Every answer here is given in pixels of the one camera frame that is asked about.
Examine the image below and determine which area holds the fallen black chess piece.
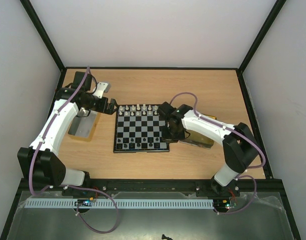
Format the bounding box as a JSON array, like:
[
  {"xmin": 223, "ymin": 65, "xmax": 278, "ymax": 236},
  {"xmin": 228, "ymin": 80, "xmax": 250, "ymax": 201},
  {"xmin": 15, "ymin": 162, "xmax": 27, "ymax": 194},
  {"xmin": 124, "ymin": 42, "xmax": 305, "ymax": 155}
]
[{"xmin": 161, "ymin": 234, "xmax": 173, "ymax": 240}]

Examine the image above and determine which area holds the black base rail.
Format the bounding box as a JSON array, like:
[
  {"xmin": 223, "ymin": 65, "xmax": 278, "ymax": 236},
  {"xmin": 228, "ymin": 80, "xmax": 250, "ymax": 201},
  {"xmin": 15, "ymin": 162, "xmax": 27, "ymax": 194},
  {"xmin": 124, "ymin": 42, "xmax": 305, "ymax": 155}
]
[{"xmin": 17, "ymin": 177, "xmax": 285, "ymax": 198}]

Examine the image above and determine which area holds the gold tin with black pieces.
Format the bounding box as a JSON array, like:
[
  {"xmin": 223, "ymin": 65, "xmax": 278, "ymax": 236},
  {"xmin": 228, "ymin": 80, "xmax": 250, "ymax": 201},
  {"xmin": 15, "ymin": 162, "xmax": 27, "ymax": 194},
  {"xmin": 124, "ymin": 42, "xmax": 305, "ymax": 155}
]
[{"xmin": 179, "ymin": 127, "xmax": 215, "ymax": 149}]

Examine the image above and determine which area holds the silver gold tin lid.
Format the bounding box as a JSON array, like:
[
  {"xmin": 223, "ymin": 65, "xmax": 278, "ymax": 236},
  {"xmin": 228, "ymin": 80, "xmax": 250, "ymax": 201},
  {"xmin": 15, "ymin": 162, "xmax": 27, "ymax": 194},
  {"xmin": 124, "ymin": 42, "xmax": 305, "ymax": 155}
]
[{"xmin": 67, "ymin": 108, "xmax": 100, "ymax": 142}]

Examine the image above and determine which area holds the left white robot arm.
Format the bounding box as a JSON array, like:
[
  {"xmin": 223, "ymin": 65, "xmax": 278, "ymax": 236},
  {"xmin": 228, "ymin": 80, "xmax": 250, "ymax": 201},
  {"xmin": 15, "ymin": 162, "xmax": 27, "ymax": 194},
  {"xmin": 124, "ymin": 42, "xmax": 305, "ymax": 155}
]
[{"xmin": 17, "ymin": 69, "xmax": 118, "ymax": 196}]

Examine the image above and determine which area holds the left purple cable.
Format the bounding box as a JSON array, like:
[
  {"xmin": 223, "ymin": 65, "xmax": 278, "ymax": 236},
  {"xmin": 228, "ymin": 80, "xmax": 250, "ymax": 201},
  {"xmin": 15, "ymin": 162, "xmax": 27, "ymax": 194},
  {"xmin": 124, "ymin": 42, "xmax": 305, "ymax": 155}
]
[{"xmin": 28, "ymin": 65, "xmax": 119, "ymax": 234}]

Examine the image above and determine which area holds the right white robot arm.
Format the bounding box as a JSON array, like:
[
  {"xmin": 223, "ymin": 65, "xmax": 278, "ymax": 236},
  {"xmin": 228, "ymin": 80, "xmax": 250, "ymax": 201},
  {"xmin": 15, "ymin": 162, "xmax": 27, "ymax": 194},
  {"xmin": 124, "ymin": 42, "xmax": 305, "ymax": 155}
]
[{"xmin": 157, "ymin": 102, "xmax": 259, "ymax": 196}]

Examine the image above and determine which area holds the black silver chess board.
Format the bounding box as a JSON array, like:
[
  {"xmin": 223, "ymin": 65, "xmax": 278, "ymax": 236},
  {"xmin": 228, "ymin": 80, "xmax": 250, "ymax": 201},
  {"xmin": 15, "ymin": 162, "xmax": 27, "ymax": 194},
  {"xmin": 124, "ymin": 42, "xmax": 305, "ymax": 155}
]
[{"xmin": 113, "ymin": 103, "xmax": 170, "ymax": 154}]

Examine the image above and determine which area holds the black aluminium frame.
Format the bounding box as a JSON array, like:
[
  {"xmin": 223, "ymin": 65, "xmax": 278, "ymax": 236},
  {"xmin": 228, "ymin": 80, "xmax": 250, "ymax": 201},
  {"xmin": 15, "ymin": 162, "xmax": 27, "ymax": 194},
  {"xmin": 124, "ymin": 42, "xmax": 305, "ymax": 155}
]
[{"xmin": 0, "ymin": 0, "xmax": 302, "ymax": 240}]

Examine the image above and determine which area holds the white slotted cable duct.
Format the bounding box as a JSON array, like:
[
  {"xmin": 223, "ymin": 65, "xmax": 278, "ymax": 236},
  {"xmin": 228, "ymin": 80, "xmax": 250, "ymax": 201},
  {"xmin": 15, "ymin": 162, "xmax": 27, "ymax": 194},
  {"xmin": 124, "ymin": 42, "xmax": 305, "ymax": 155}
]
[{"xmin": 24, "ymin": 198, "xmax": 214, "ymax": 210}]

